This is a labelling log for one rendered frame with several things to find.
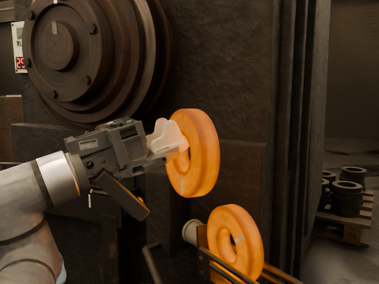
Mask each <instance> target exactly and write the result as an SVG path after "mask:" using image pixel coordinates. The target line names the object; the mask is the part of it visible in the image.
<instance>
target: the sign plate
mask: <svg viewBox="0 0 379 284"><path fill-rule="evenodd" d="M11 26H12V39H13V46H14V59H15V72H16V73H28V72H27V70H26V67H24V68H22V66H24V64H23V61H24V59H22V62H21V58H23V52H22V38H17V32H16V28H23V26H24V21H20V22H15V23H11ZM17 58H19V59H20V61H19V59H17ZM17 63H19V64H18V66H19V67H20V68H18V66H17Z"/></svg>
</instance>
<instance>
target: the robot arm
mask: <svg viewBox="0 0 379 284"><path fill-rule="evenodd" d="M64 142H65V145H66V147H67V150H66V153H64V152H63V151H59V152H56V153H53V154H49V155H47V156H44V157H41V158H37V159H36V160H32V161H29V162H26V163H23V164H20V165H17V166H14V167H11V168H8V169H6V170H3V171H0V284H63V283H64V282H65V280H66V277H67V273H66V270H65V267H64V260H63V257H62V255H61V253H60V252H59V250H58V248H57V246H56V243H55V241H54V238H53V236H52V233H51V231H50V228H49V225H48V223H47V220H46V218H45V216H44V214H43V211H45V210H48V209H50V208H52V207H55V206H58V205H60V204H62V203H65V202H68V201H70V200H73V199H75V198H78V197H79V196H80V192H81V193H82V194H84V193H87V192H89V191H91V188H90V183H89V180H88V178H91V179H92V180H93V182H94V183H95V184H96V185H97V186H99V187H100V188H101V189H102V190H104V191H105V192H106V193H107V194H108V195H109V196H110V197H112V198H113V199H114V200H115V201H116V202H117V203H118V204H120V205H121V206H122V207H123V208H124V212H125V213H126V214H127V215H128V216H131V217H135V218H136V219H137V220H138V221H143V220H144V219H145V218H146V216H147V215H148V214H149V209H147V208H146V207H145V203H144V200H143V199H142V198H141V197H140V196H137V195H133V194H132V193H131V192H129V191H128V190H127V189H126V188H125V187H124V186H123V185H122V184H121V183H120V182H119V181H118V180H121V179H122V178H124V177H126V178H131V177H133V176H137V175H140V174H143V173H145V172H147V171H149V170H151V169H154V168H157V167H160V166H163V165H165V164H167V163H169V162H170V161H172V160H173V159H175V158H177V157H178V156H180V154H182V153H183V152H184V151H185V150H186V149H187V148H188V147H189V143H188V140H187V139H186V137H185V136H183V135H182V133H181V131H180V129H179V127H178V125H177V123H176V122H175V121H173V120H167V119H166V118H159V119H158V120H157V121H156V123H155V129H154V132H153V133H152V134H150V135H148V136H146V135H145V132H144V128H143V125H142V121H137V120H134V119H131V118H128V116H127V117H123V118H120V119H117V120H114V121H111V122H108V123H104V124H101V125H98V126H96V128H95V131H93V132H89V133H87V134H84V135H81V136H78V137H72V136H71V137H68V138H65V139H64ZM36 161H37V162H36ZM88 162H90V164H89V165H86V164H87V163H88ZM37 164H38V165H37ZM38 167H39V168H38ZM104 168H105V169H104ZM108 171H109V172H110V173H111V174H112V175H113V176H115V177H116V178H117V179H118V180H116V179H115V178H114V177H113V176H112V175H111V174H110V173H109V172H108ZM42 177H43V178H42ZM46 187H47V188H46ZM49 195H50V196H49ZM50 198H51V199H50ZM52 203H53V204H52ZM53 205H54V206H53Z"/></svg>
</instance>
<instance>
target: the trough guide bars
mask: <svg viewBox="0 0 379 284"><path fill-rule="evenodd" d="M231 246H232V249H233V251H234V253H235V254H236V246H235V245H233V244H232V243H231ZM199 251H200V252H201V253H202V255H200V256H199V260H201V261H202V262H203V272H204V279H205V280H206V281H208V282H209V279H210V278H211V275H210V269H212V270H214V271H216V272H217V273H218V274H220V275H221V276H222V277H224V278H225V279H226V280H228V281H229V282H231V283H232V284H243V283H242V282H241V281H239V280H238V279H236V278H235V277H234V276H232V275H230V274H229V273H227V272H226V271H225V270H223V269H222V268H220V267H219V266H217V265H216V264H214V263H213V262H212V261H210V259H212V260H213V261H214V262H216V263H217V264H219V265H220V266H222V267H223V268H224V269H226V270H228V271H229V272H231V273H232V274H233V275H235V276H236V277H238V278H239V279H241V280H242V281H244V282H245V283H247V284H260V283H258V282H257V281H255V280H254V279H252V278H250V277H249V276H247V275H246V274H244V273H243V272H241V271H239V270H238V269H236V268H235V267H233V266H232V265H230V264H229V263H227V262H226V261H224V260H223V259H221V258H219V257H218V256H216V255H215V254H213V253H212V252H210V251H209V250H207V249H206V248H204V247H202V246H200V247H199ZM263 268H264V269H266V270H267V271H269V272H271V273H273V274H274V275H276V276H278V277H280V278H281V279H283V280H285V281H287V282H288V283H290V284H305V283H303V282H301V281H299V280H298V279H296V278H294V277H292V276H290V275H288V274H286V273H285V272H283V271H281V270H279V269H277V268H275V267H274V266H272V265H270V264H268V263H267V262H265V261H264V264H263ZM260 276H261V277H262V278H264V279H266V280H268V281H269V282H271V283H272V284H286V283H284V282H282V281H280V280H279V279H277V278H275V277H273V276H272V275H270V274H268V273H267V272H265V271H263V270H262V272H261V275H260Z"/></svg>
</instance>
